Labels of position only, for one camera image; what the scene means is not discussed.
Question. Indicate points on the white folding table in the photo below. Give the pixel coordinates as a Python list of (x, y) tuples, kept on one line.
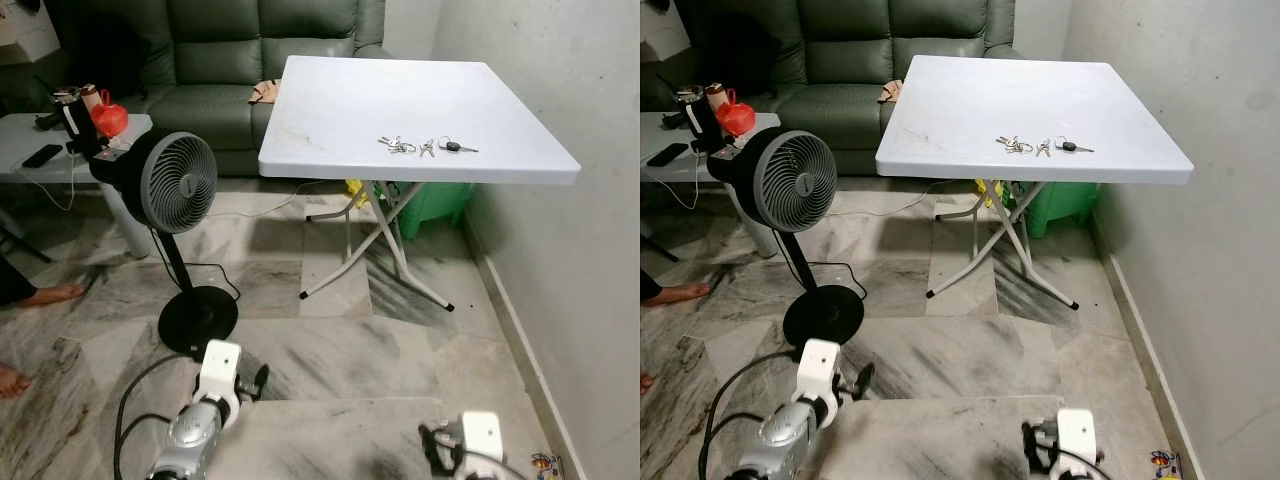
[(400, 105), (1020, 105)]

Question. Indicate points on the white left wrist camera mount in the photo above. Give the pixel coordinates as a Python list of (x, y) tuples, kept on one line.
[(218, 372), (818, 370)]

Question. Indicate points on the green leather sofa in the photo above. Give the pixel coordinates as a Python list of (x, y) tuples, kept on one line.
[(840, 100), (220, 100)]

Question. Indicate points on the black steel tumbler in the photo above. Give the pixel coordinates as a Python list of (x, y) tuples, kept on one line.
[(695, 112), (72, 115)]

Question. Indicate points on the silver key bunch with rings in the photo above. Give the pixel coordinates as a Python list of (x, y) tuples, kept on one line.
[(1015, 146), (397, 146)]

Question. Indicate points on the black grey pedestal fan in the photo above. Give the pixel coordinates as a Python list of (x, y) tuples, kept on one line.
[(797, 180), (178, 182)]

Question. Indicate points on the grey side table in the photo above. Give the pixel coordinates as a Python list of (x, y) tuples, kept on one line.
[(30, 135), (665, 135)]

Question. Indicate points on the beige object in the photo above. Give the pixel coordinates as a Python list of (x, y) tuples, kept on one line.
[(266, 92), (890, 92)]

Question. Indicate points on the black phone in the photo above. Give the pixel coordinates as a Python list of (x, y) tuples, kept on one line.
[(42, 156), (667, 154)]

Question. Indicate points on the pair of small silver keys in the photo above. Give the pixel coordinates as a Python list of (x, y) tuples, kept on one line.
[(1045, 148), (428, 148)]

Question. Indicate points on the colourful small packet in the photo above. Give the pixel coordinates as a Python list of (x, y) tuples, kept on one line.
[(1165, 466), (546, 468)]

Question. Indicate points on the person's bare foot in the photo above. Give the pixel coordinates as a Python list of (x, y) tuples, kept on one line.
[(685, 293), (50, 294), (646, 383), (12, 382)]

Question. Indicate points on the brown cup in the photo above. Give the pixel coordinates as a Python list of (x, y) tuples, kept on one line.
[(91, 92), (713, 91)]

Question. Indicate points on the yellow plastic object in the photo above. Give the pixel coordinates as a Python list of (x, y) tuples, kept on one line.
[(988, 192), (355, 192)]

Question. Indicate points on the green plastic stool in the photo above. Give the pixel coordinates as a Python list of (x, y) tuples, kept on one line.
[(435, 205), (1065, 205)]

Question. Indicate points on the red plastic bag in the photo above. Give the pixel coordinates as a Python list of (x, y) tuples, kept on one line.
[(735, 116), (108, 120)]

